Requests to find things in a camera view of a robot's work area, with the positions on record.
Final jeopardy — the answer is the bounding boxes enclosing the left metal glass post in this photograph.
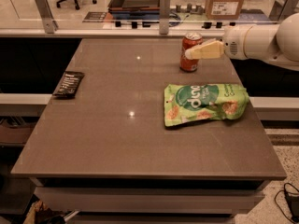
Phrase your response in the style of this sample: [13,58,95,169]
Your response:
[35,0,58,34]

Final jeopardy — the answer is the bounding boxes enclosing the metal glass post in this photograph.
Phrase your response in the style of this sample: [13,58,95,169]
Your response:
[269,0,299,21]
[159,0,170,35]
[35,0,58,34]

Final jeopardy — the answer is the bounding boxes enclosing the black rxbar chocolate bar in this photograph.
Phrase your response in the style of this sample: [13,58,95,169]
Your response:
[53,71,84,98]

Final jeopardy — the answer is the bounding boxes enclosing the right metal glass post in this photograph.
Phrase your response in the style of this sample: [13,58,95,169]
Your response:
[269,0,299,21]

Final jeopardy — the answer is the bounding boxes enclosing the red coke can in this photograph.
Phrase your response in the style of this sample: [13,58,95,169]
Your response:
[180,32,203,72]

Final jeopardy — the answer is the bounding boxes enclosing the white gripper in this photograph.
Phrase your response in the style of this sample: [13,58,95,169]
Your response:
[185,25,249,60]

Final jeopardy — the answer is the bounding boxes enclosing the middle metal glass post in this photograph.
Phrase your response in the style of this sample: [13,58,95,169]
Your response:
[159,0,170,35]

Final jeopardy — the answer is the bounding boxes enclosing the green chip bag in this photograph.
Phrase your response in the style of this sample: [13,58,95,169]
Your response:
[164,84,249,127]

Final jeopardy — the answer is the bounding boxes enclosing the cardboard box with label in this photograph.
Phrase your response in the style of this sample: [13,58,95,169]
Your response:
[205,0,244,20]

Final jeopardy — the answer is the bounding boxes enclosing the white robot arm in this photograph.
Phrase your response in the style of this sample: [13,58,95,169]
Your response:
[184,13,299,71]

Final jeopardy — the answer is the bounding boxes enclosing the black power adapter with cable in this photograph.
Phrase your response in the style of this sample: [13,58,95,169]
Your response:
[274,183,299,224]

